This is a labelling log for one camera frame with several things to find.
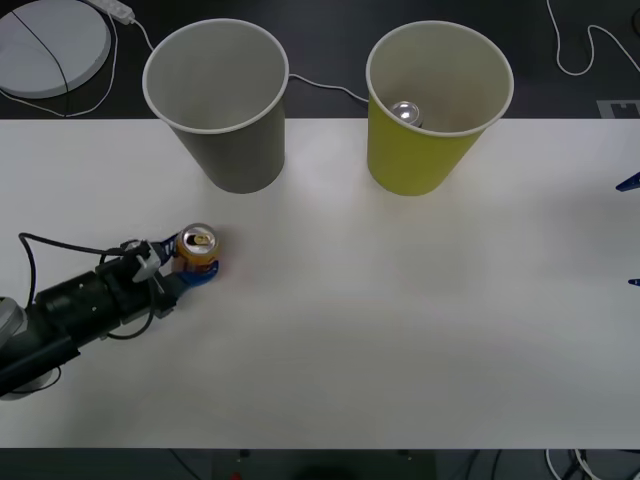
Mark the white power strip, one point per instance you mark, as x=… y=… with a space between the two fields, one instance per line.
x=116 y=9

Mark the silver-topped drink can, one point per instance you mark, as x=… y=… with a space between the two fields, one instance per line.
x=406 y=111

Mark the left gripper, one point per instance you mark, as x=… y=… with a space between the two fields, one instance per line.
x=145 y=297

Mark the grey floor marker plate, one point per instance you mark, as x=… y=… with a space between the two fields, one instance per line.
x=617 y=108

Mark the orange drink can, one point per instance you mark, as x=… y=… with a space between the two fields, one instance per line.
x=197 y=247

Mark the white round floor base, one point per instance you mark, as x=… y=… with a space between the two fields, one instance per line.
x=35 y=55

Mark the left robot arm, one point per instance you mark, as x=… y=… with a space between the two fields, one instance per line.
x=65 y=305

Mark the yellow-green plastic bin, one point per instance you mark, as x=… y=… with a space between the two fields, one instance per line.
x=415 y=160

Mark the grey plastic bin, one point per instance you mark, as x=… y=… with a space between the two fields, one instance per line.
x=235 y=150

